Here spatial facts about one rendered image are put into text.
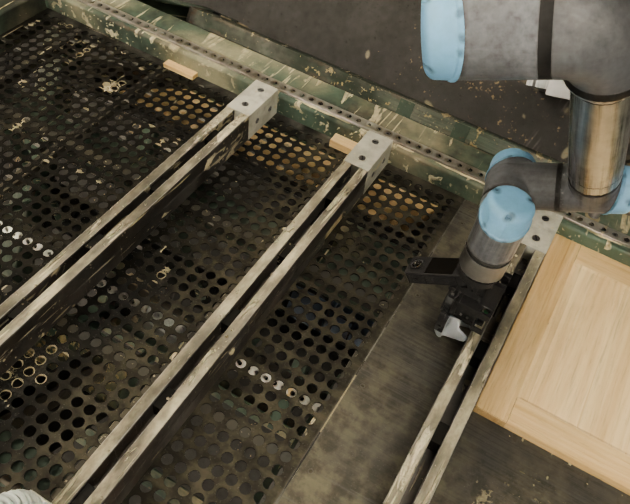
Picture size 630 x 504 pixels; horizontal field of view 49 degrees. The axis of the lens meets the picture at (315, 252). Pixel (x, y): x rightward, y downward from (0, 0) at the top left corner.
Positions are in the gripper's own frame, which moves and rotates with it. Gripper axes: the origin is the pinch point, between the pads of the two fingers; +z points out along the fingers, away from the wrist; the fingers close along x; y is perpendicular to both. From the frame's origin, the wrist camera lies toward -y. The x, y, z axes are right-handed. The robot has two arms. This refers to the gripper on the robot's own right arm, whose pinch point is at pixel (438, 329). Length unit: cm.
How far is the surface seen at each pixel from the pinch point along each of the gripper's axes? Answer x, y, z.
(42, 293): -36, -60, -4
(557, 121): 123, -1, 32
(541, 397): -2.4, 21.3, 0.5
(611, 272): 34.0, 24.9, 0.2
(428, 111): 102, -38, 33
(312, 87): 46, -54, -2
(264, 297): -15.2, -28.7, -4.6
